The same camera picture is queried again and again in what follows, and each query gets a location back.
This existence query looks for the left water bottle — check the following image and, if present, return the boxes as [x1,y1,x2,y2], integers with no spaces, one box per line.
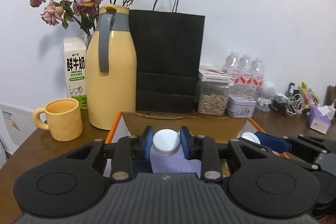
[222,52,240,92]

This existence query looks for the black paper shopping bag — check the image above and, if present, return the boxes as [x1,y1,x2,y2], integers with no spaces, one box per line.
[129,3,205,113]

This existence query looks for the orange cardboard box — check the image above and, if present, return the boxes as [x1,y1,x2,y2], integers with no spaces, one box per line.
[105,112,264,144]

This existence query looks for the right water bottle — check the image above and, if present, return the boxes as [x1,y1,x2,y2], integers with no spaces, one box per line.
[251,57,265,100]

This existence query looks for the clear seed storage container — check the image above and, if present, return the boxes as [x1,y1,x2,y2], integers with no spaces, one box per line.
[196,80,233,116]

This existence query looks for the white astronaut figurine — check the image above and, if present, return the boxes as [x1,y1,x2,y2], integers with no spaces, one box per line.
[256,81,275,112]

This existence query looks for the yellow ceramic mug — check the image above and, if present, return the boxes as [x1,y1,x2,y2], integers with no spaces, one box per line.
[33,98,83,141]

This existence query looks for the white printed tin box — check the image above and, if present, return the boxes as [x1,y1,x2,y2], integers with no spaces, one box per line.
[226,94,256,118]

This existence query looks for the yellow thermos jug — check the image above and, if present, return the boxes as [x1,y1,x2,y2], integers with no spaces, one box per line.
[86,4,137,130]

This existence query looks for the purple knitted cloth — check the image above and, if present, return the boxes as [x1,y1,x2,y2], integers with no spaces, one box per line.
[150,147,201,177]

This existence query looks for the water bottle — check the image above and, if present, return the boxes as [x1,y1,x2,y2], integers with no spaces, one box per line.
[251,57,265,100]
[238,54,252,95]
[222,52,240,92]

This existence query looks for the tangled black and white cables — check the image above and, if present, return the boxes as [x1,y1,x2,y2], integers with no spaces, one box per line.
[270,92,310,117]

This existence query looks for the white milk carton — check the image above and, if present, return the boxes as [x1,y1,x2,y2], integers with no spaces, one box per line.
[63,37,88,109]

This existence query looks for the middle water bottle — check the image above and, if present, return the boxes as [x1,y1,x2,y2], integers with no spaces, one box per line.
[238,54,252,95]

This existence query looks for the white capped plastic jar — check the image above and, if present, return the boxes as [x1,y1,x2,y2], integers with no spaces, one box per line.
[152,129,181,156]

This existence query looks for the purple tissue pack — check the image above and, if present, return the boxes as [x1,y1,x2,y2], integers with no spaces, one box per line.
[307,104,335,134]

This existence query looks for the small white booklet box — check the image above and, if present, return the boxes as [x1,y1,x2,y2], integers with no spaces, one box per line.
[198,65,231,83]

